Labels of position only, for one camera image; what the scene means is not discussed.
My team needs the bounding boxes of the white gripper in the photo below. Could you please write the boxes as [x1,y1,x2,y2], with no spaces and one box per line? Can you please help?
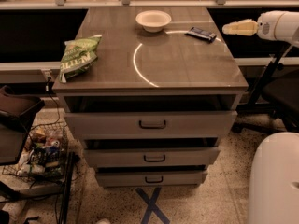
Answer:
[222,10,287,41]

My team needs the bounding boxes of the dark blue rxbar wrapper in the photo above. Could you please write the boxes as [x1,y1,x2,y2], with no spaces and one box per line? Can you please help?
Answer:
[185,27,217,43]

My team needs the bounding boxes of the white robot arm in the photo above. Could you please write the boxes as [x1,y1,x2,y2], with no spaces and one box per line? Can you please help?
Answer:
[222,10,299,224]

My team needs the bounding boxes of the green jalapeno chip bag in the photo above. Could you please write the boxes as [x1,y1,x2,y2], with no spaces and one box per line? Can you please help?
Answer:
[59,35,102,83]

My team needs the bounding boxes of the black office chair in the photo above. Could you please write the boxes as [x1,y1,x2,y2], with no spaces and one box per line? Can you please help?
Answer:
[236,45,299,133]

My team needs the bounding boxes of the white paper bowl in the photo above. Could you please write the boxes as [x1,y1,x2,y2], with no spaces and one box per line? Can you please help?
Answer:
[135,10,172,33]

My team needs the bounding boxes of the grey drawer cabinet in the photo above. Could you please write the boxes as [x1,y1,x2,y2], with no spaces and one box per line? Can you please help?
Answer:
[53,7,248,174]

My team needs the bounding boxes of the bottom grey drawer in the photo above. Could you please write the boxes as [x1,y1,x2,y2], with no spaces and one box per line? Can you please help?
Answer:
[95,171,207,188]

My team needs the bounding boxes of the grey drawer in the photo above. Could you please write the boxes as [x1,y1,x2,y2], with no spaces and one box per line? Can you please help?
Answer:
[64,111,237,140]
[84,147,220,168]
[95,171,207,188]

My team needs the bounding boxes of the top grey drawer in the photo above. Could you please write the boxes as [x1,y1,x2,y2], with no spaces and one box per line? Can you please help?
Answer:
[64,111,237,140]

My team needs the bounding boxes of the middle grey drawer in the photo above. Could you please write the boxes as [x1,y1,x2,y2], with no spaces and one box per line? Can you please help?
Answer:
[84,147,220,168]

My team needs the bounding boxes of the blue tape cross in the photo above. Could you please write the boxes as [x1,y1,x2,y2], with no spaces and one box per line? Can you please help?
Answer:
[135,188,170,224]

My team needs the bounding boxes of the dark brown bin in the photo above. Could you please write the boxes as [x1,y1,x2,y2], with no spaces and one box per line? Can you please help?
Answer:
[0,86,45,165]

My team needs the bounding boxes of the black cable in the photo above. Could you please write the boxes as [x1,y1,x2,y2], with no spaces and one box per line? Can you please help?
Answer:
[45,77,62,126]

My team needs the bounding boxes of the wire basket with snacks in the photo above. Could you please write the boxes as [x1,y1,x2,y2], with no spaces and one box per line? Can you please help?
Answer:
[2,122,68,182]

